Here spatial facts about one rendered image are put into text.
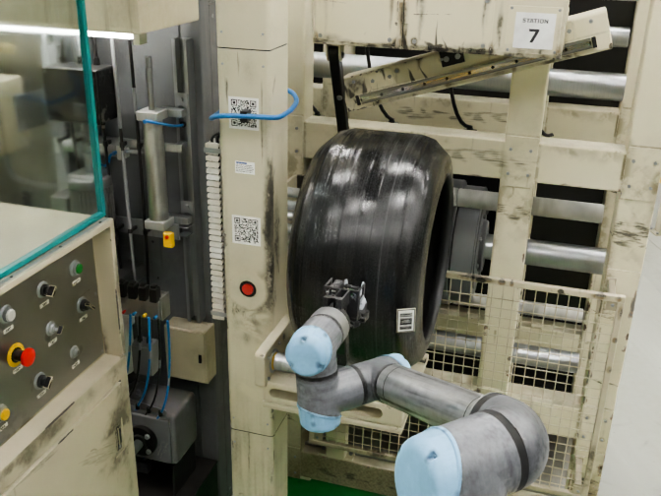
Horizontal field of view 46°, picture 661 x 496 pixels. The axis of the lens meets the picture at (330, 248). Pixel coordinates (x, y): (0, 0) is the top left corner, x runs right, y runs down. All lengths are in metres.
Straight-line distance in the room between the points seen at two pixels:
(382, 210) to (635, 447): 2.06
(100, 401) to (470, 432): 1.15
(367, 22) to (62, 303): 0.98
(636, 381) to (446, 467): 2.91
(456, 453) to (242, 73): 1.07
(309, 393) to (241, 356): 0.74
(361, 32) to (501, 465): 1.22
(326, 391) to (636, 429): 2.34
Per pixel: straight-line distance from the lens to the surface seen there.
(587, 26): 2.04
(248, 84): 1.80
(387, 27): 1.95
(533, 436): 1.09
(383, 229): 1.61
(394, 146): 1.75
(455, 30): 1.92
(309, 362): 1.30
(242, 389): 2.12
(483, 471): 1.03
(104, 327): 2.02
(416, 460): 1.03
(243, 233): 1.91
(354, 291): 1.47
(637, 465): 3.33
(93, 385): 1.95
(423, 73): 2.09
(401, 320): 1.65
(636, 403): 3.71
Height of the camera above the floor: 1.92
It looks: 23 degrees down
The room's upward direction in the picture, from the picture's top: 1 degrees clockwise
